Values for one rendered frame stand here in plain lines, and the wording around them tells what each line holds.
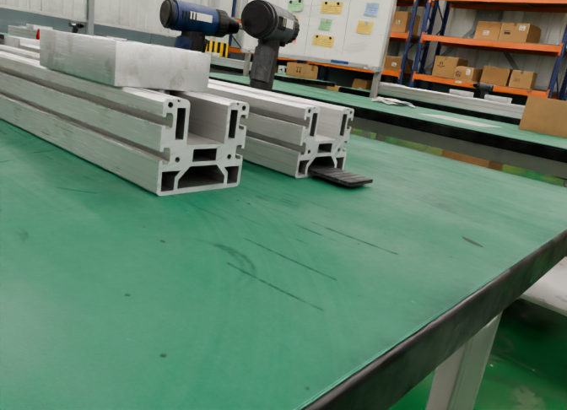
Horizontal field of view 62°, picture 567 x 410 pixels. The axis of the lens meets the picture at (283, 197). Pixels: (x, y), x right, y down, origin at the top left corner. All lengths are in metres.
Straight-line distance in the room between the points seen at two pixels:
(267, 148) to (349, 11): 3.31
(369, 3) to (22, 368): 3.65
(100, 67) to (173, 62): 0.07
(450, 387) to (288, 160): 0.45
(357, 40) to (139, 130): 3.39
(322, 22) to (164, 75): 3.53
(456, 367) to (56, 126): 0.64
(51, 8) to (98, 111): 12.73
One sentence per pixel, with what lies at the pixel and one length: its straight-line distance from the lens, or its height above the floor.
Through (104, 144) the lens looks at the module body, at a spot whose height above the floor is 0.81.
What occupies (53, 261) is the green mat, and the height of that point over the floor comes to 0.78.
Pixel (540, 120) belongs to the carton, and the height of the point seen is 0.83.
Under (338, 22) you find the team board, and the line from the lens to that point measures 3.90.
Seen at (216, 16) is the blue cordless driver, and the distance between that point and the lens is 1.08.
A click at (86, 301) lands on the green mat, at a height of 0.78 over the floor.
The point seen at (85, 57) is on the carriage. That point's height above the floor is 0.88.
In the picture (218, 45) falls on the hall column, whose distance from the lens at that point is 9.18.
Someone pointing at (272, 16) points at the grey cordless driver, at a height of 0.97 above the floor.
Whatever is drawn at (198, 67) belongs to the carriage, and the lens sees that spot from 0.52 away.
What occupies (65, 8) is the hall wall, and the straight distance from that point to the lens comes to 13.32.
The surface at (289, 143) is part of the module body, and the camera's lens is 0.58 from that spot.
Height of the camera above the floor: 0.91
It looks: 16 degrees down
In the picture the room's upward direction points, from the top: 9 degrees clockwise
